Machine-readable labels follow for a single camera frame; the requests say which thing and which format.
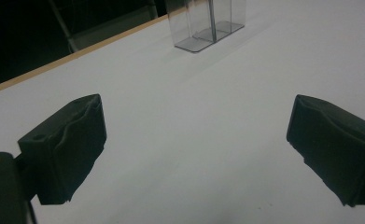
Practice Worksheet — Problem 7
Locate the clear plastic divided organizer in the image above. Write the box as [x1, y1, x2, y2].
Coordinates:
[165, 0, 247, 54]

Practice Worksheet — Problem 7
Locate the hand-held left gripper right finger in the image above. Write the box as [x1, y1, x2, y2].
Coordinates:
[286, 94, 365, 208]

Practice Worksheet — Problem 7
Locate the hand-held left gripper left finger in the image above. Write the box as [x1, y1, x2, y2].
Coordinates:
[17, 93, 107, 205]

